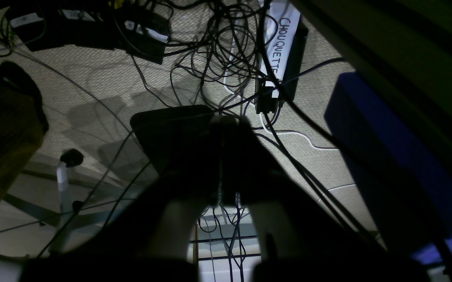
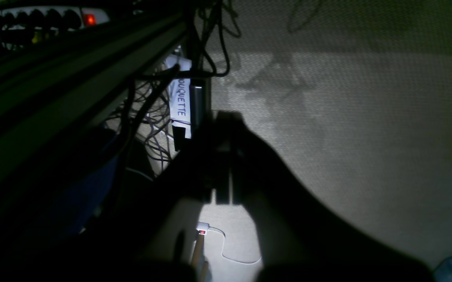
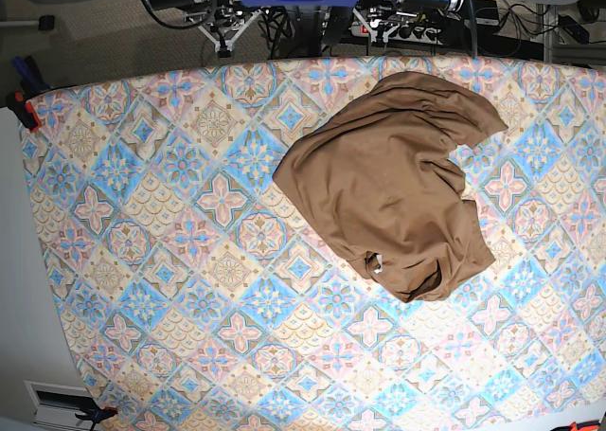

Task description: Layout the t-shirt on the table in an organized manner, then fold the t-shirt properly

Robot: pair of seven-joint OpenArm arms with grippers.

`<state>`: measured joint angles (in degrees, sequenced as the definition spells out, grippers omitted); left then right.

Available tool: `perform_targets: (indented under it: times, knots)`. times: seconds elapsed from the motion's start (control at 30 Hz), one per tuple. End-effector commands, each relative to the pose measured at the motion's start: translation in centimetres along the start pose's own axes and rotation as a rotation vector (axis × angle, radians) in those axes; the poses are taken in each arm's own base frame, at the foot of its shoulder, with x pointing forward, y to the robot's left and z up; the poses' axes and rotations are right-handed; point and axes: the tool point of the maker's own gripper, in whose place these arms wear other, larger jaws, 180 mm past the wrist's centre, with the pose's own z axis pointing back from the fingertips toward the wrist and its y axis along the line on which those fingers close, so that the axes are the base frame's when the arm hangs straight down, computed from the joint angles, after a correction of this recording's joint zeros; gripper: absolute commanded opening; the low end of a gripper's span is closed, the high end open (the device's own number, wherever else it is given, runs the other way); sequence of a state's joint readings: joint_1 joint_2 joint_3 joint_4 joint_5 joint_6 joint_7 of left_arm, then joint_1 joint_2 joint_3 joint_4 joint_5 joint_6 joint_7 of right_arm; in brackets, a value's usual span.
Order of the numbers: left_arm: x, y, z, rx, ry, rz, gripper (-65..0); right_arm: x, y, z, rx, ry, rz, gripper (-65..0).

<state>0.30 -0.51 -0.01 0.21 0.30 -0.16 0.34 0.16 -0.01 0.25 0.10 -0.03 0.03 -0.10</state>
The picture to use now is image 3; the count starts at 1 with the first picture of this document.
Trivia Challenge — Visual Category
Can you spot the patterned tablecloth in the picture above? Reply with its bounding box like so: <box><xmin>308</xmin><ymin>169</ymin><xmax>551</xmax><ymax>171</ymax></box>
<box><xmin>20</xmin><ymin>57</ymin><xmax>605</xmax><ymax>430</ymax></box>

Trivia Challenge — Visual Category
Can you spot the white floor vent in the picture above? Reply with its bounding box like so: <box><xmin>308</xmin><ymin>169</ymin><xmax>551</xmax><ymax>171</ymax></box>
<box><xmin>25</xmin><ymin>381</ymin><xmax>94</xmax><ymax>430</ymax></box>

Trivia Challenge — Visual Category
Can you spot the blue handled clamp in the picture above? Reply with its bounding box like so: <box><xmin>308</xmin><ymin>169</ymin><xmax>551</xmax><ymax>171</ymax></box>
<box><xmin>11</xmin><ymin>56</ymin><xmax>51</xmax><ymax>98</ymax></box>

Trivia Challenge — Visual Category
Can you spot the red black clamp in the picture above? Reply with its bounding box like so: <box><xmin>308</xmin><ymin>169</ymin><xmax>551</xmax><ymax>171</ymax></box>
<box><xmin>13</xmin><ymin>92</ymin><xmax>41</xmax><ymax>133</ymax></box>

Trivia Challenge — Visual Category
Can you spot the white power strip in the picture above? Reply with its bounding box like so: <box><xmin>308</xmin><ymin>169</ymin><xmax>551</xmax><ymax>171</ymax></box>
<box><xmin>350</xmin><ymin>21</ymin><xmax>443</xmax><ymax>45</ymax></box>

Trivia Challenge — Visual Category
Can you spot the brown t-shirt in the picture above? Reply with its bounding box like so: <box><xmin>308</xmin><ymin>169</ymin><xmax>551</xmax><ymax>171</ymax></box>
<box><xmin>273</xmin><ymin>71</ymin><xmax>506</xmax><ymax>303</ymax></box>

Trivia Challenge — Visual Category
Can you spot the orange black clamp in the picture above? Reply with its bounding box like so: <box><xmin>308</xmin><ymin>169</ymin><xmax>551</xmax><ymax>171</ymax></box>
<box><xmin>75</xmin><ymin>406</ymin><xmax>118</xmax><ymax>425</ymax></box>

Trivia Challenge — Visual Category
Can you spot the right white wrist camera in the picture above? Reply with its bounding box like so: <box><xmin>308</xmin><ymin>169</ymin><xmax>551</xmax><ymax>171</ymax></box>
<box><xmin>198</xmin><ymin>9</ymin><xmax>261</xmax><ymax>58</ymax></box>

